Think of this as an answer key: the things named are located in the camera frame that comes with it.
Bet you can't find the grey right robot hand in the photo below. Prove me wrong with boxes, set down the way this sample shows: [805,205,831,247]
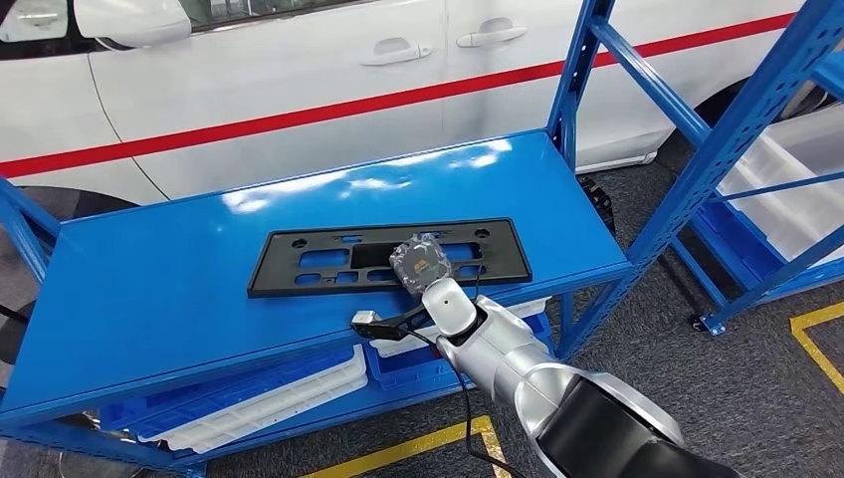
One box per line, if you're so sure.
[388,232,454,296]

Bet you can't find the black plastic plate bracket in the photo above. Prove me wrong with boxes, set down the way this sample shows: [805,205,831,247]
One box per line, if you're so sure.
[247,217,534,300]

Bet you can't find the blue steel shelf rack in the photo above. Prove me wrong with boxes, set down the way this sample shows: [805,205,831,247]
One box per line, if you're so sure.
[0,0,844,478]

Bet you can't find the blue wheeled shelf rack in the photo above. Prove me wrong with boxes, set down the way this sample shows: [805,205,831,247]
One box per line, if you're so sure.
[669,49,844,338]

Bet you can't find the white plastic bin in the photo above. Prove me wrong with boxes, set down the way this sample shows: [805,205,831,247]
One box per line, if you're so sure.
[764,105,844,174]
[715,134,844,265]
[368,297,551,360]
[134,343,369,456]

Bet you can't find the black ribbed object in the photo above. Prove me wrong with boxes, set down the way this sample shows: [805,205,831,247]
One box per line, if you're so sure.
[578,174,618,237]

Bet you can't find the white car red stripe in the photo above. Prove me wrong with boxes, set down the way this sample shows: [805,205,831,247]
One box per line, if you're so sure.
[0,0,812,206]

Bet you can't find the black cable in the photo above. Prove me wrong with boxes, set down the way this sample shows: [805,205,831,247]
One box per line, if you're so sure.
[395,328,528,478]

